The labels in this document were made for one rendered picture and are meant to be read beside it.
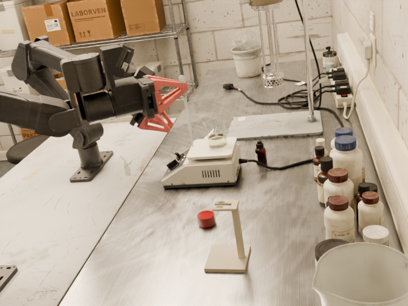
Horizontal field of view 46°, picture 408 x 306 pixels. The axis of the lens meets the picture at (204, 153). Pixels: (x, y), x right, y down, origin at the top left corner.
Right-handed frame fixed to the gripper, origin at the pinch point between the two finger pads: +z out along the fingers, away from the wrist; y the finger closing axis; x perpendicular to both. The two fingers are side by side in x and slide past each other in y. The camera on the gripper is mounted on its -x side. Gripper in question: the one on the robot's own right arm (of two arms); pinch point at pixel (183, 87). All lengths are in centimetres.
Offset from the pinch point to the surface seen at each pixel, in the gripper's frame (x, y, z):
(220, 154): 23.4, 14.9, 11.1
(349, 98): 29, 41, 68
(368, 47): 8, 25, 64
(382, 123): 22, 2, 50
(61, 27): 11, 259, -4
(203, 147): 23.4, 22.0, 9.1
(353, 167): 24.8, -8.6, 33.4
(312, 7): 24, 207, 160
